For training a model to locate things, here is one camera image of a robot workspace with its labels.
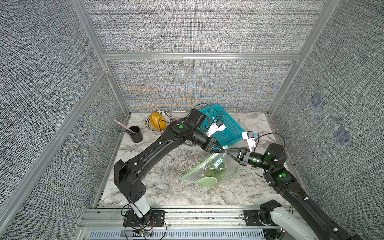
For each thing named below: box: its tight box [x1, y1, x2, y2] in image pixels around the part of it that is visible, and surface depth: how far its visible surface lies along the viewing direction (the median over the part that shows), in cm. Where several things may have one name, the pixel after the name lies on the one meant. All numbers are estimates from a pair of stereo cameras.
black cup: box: [128, 125, 144, 143], surface depth 101 cm
